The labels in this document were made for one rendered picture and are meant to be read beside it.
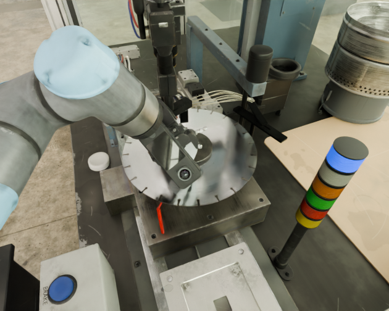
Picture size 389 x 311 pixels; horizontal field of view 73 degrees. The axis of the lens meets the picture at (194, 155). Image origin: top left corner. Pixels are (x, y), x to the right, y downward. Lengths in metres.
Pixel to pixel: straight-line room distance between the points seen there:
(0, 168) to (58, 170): 1.78
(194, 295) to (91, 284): 0.19
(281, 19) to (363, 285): 0.93
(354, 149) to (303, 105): 0.82
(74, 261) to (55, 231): 1.19
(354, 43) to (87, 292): 1.00
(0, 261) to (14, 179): 0.57
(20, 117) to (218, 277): 0.41
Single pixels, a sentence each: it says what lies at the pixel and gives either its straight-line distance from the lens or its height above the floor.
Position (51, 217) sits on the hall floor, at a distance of 1.85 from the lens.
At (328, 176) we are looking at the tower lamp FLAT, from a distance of 0.43.
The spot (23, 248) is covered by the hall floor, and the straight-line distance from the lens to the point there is 1.81.
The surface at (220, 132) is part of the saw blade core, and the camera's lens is 0.70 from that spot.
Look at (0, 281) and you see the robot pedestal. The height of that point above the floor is 0.75.
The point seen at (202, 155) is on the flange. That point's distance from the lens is 0.62.
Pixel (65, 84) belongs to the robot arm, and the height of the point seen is 1.27.
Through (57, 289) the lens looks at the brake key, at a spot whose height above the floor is 0.91.
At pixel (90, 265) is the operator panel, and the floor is 0.90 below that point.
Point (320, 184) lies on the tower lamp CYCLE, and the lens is 0.45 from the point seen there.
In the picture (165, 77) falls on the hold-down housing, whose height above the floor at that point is 1.12.
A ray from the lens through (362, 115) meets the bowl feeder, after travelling 1.18.
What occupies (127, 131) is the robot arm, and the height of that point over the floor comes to 1.17.
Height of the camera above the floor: 1.41
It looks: 47 degrees down
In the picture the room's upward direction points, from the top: straight up
